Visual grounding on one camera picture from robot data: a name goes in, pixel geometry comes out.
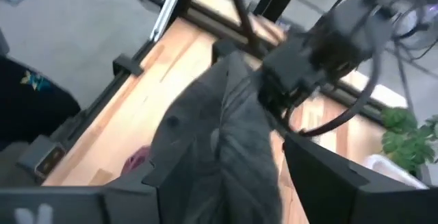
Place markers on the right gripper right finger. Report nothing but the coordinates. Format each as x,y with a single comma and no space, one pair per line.
342,189

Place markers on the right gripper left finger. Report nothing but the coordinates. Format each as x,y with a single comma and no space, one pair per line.
85,205

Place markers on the dark grey cap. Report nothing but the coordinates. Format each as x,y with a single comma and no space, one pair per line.
232,155

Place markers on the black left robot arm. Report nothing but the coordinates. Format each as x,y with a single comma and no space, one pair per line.
414,22

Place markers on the clear plastic bin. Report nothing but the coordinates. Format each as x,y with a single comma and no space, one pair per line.
386,167

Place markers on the green artificial plant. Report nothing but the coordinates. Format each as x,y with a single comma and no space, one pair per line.
407,142

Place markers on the person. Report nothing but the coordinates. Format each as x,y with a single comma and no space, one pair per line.
34,107

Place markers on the small grey camera box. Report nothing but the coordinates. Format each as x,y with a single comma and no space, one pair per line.
48,159

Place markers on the silver aluminium rail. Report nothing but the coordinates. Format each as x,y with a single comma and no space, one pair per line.
167,11

